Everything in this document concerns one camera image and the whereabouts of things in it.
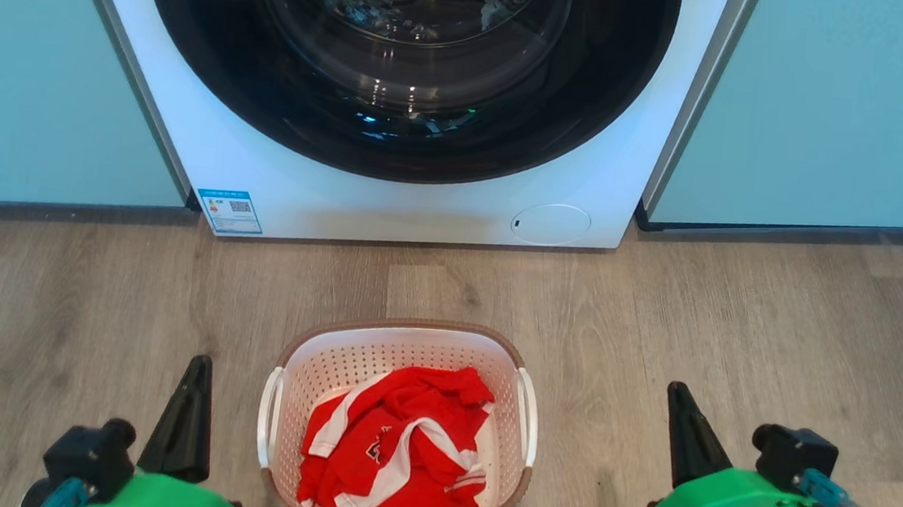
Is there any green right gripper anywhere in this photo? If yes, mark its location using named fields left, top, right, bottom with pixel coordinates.
left=640, top=379, right=826, bottom=507

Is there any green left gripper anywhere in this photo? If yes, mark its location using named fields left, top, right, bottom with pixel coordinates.
left=82, top=346, right=264, bottom=507

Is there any white perforated laundry basket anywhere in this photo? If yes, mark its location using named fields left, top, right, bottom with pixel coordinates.
left=249, top=306, right=549, bottom=507

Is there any blue energy label sticker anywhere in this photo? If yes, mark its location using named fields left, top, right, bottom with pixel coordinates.
left=194, top=187, right=267, bottom=238

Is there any red and white garment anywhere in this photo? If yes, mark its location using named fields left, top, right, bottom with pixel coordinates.
left=296, top=354, right=499, bottom=507

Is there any round white filter cover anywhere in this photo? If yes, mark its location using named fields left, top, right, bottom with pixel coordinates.
left=509, top=200, right=593, bottom=250

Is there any white front-load washing machine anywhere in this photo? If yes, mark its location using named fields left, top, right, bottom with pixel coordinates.
left=58, top=0, right=762, bottom=281

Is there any black round washer door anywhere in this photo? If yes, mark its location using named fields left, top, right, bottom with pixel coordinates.
left=125, top=0, right=683, bottom=206

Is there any wide pale teal cabinet door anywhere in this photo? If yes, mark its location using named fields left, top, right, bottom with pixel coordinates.
left=638, top=0, right=903, bottom=247

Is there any large pale teal cabinet panel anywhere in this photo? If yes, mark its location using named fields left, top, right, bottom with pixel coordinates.
left=0, top=0, right=206, bottom=223

